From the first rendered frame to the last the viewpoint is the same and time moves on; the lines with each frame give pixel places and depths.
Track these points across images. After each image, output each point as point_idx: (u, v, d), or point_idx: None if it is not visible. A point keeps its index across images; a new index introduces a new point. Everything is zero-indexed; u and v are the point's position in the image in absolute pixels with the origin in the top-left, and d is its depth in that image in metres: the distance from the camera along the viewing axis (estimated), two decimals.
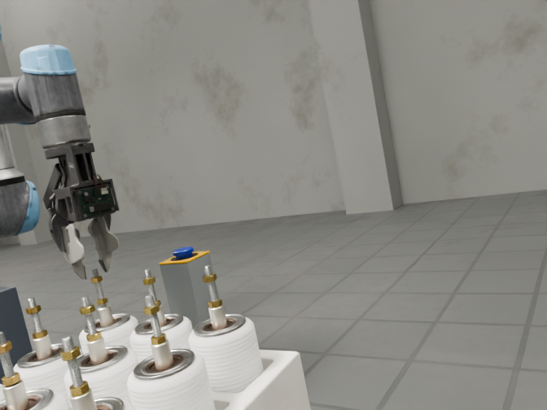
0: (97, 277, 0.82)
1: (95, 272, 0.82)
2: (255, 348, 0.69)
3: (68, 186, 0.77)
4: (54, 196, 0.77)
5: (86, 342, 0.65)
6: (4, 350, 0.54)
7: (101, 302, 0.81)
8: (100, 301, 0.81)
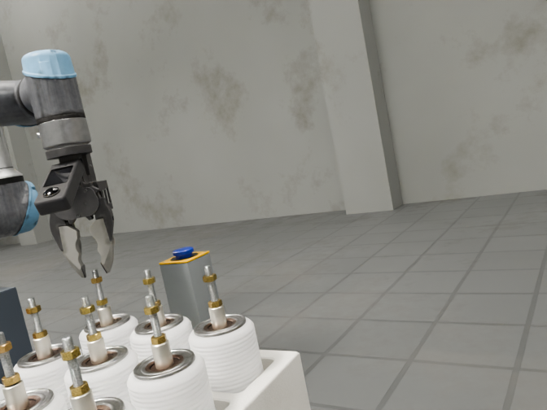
0: (91, 281, 0.81)
1: (92, 273, 0.81)
2: (255, 348, 0.69)
3: (85, 183, 0.81)
4: (96, 188, 0.80)
5: (86, 342, 0.65)
6: (4, 350, 0.54)
7: (107, 299, 0.82)
8: (107, 298, 0.82)
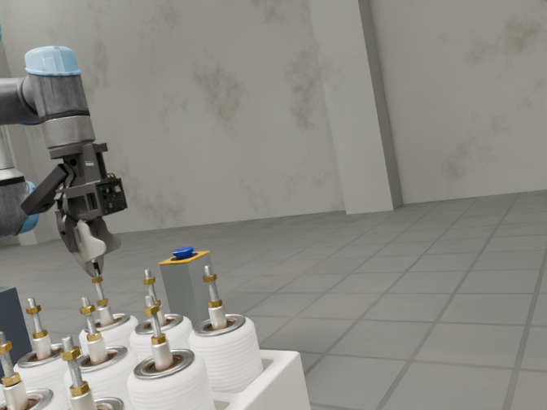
0: (91, 281, 0.81)
1: None
2: (255, 348, 0.69)
3: (76, 185, 0.78)
4: (61, 196, 0.77)
5: (86, 342, 0.65)
6: (4, 350, 0.54)
7: (107, 299, 0.82)
8: (107, 298, 0.82)
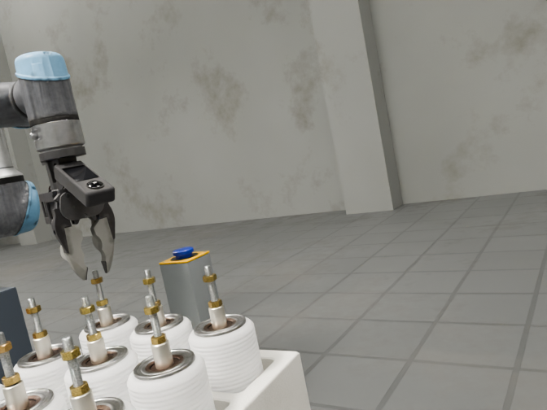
0: (99, 280, 0.81)
1: (96, 273, 0.81)
2: (255, 348, 0.69)
3: None
4: None
5: (86, 342, 0.65)
6: (4, 350, 0.54)
7: (98, 302, 0.82)
8: (99, 300, 0.82)
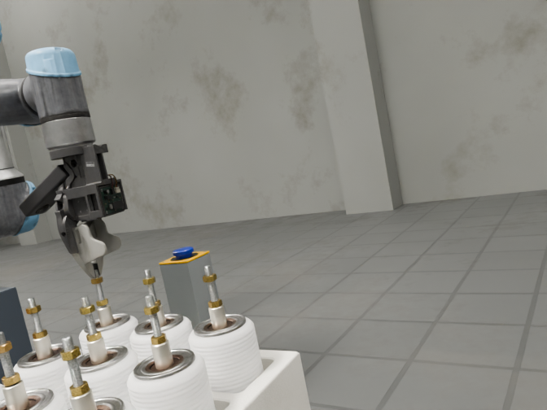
0: (99, 280, 0.81)
1: (96, 273, 0.81)
2: (255, 348, 0.69)
3: (76, 187, 0.78)
4: (61, 197, 0.77)
5: (86, 342, 0.65)
6: (4, 350, 0.54)
7: (98, 302, 0.82)
8: (99, 300, 0.82)
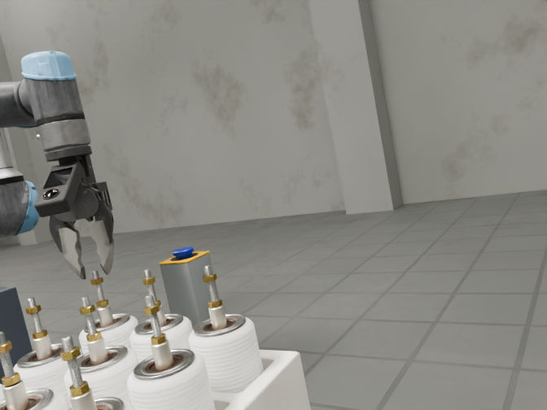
0: (99, 279, 0.82)
1: (97, 273, 0.82)
2: (255, 348, 0.69)
3: (85, 185, 0.81)
4: (96, 189, 0.80)
5: (86, 342, 0.65)
6: (4, 350, 0.54)
7: (99, 304, 0.81)
8: (98, 303, 0.81)
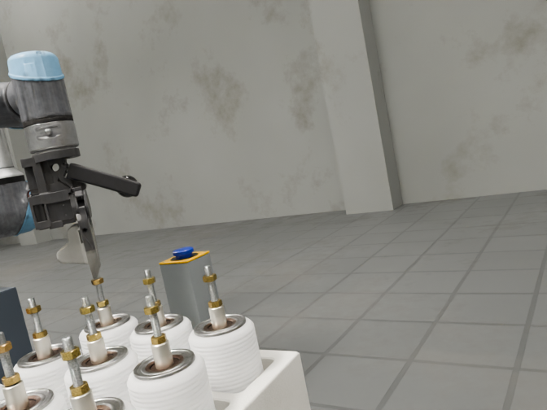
0: (97, 281, 0.81)
1: None
2: (255, 348, 0.69)
3: None
4: None
5: (86, 342, 0.65)
6: (4, 350, 0.54)
7: (102, 302, 0.83)
8: (102, 300, 0.83)
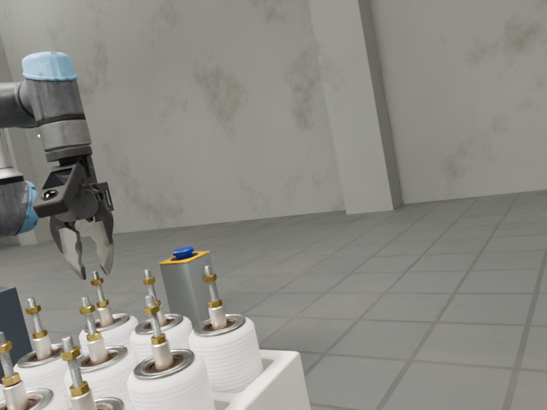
0: (91, 282, 0.81)
1: (93, 275, 0.81)
2: (255, 348, 0.69)
3: (85, 185, 0.81)
4: (95, 189, 0.80)
5: (86, 342, 0.65)
6: (4, 350, 0.54)
7: (107, 302, 0.82)
8: (107, 301, 0.82)
